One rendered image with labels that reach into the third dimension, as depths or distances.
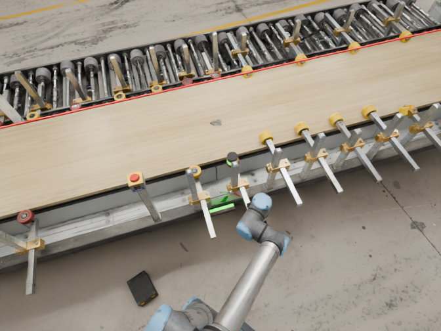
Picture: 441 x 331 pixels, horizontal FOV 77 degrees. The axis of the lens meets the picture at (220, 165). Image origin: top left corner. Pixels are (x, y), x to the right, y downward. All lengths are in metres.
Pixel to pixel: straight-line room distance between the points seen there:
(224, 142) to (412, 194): 1.96
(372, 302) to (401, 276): 0.34
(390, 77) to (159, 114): 1.76
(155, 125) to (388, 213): 2.15
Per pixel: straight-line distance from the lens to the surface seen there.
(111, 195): 1.92
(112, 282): 2.58
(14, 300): 2.92
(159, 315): 0.96
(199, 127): 1.93
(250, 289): 1.08
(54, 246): 2.04
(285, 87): 2.23
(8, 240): 1.85
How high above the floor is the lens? 2.38
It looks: 58 degrees down
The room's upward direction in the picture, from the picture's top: 2 degrees counter-clockwise
